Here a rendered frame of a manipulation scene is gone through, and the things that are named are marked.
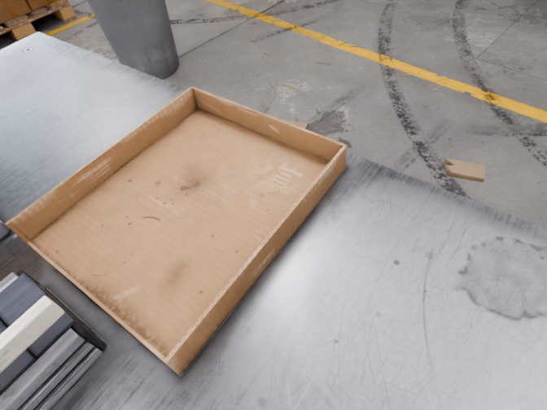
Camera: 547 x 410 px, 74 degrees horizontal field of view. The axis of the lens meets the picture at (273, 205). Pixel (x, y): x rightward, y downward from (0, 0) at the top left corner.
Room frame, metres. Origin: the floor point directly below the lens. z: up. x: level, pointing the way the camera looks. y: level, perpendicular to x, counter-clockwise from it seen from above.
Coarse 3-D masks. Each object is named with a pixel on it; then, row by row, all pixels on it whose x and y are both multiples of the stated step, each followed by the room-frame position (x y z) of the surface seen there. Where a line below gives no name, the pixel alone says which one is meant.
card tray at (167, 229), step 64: (192, 128) 0.44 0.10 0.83; (256, 128) 0.41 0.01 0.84; (64, 192) 0.32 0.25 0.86; (128, 192) 0.32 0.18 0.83; (192, 192) 0.31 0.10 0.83; (256, 192) 0.30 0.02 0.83; (320, 192) 0.27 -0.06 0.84; (64, 256) 0.24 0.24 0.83; (128, 256) 0.23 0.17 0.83; (192, 256) 0.22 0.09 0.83; (256, 256) 0.18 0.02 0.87; (128, 320) 0.15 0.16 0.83; (192, 320) 0.14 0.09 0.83
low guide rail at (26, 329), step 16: (48, 304) 0.14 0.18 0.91; (16, 320) 0.13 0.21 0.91; (32, 320) 0.13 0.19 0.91; (48, 320) 0.13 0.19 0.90; (0, 336) 0.12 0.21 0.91; (16, 336) 0.12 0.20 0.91; (32, 336) 0.12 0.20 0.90; (0, 352) 0.10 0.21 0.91; (16, 352) 0.11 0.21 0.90; (0, 368) 0.10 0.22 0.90
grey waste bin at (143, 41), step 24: (96, 0) 2.01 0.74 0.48; (120, 0) 1.99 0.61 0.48; (144, 0) 2.03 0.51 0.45; (120, 24) 2.00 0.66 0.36; (144, 24) 2.02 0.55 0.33; (168, 24) 2.15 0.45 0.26; (120, 48) 2.02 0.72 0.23; (144, 48) 2.01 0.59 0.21; (168, 48) 2.10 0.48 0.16; (168, 72) 2.06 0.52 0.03
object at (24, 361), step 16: (16, 288) 0.18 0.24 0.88; (32, 288) 0.17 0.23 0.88; (0, 304) 0.16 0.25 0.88; (16, 304) 0.16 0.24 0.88; (32, 304) 0.16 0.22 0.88; (0, 320) 0.15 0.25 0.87; (64, 320) 0.14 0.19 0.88; (48, 336) 0.13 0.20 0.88; (32, 352) 0.12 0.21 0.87; (16, 368) 0.10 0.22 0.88; (0, 384) 0.09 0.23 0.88
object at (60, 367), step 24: (0, 288) 0.18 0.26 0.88; (72, 336) 0.12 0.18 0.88; (96, 336) 0.13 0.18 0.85; (48, 360) 0.11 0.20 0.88; (72, 360) 0.11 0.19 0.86; (24, 384) 0.09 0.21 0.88; (48, 384) 0.09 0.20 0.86; (72, 384) 0.10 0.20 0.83; (0, 408) 0.08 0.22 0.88; (24, 408) 0.08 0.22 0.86; (48, 408) 0.08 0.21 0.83
